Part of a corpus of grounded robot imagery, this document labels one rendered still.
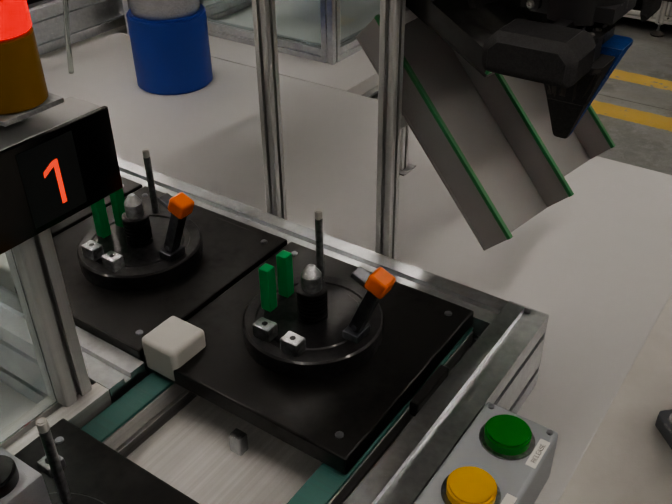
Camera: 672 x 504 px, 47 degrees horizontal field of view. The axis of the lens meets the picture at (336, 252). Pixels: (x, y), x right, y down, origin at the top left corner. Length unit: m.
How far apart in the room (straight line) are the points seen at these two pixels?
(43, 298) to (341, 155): 0.77
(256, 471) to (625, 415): 0.40
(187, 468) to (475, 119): 0.51
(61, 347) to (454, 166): 0.44
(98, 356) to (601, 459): 0.52
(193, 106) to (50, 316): 0.92
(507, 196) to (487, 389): 0.27
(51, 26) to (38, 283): 1.31
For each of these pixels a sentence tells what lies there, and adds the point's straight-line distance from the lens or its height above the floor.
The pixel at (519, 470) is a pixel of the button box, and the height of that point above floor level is 0.96.
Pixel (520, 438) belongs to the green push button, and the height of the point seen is 0.97.
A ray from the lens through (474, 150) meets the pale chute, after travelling 0.93.
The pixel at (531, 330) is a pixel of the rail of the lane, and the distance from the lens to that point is 0.83.
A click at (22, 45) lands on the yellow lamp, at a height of 1.30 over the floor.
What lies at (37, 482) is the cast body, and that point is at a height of 1.08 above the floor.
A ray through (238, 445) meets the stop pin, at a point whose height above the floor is 0.93.
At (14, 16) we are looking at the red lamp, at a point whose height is 1.32.
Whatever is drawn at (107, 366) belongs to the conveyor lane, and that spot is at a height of 0.95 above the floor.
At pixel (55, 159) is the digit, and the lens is 0.60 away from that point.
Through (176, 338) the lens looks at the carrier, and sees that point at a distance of 0.77.
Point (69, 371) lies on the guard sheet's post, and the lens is 0.75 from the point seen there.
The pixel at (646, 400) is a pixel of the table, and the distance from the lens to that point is 0.93.
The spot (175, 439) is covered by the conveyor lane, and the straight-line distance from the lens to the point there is 0.78.
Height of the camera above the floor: 1.48
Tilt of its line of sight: 34 degrees down
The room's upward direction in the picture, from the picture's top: 1 degrees counter-clockwise
